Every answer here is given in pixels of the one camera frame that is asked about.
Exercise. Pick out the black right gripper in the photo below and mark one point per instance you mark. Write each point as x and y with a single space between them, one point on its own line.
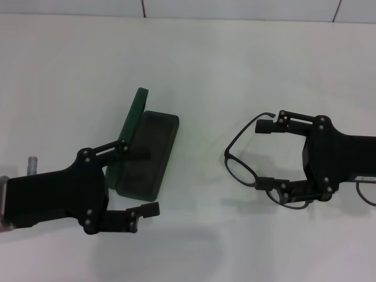
337 158

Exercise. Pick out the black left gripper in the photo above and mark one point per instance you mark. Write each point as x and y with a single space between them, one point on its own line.
58 196

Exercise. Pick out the green glasses case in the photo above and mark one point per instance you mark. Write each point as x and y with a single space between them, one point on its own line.
144 164

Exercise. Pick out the black glasses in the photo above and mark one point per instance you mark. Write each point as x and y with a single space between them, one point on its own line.
226 154

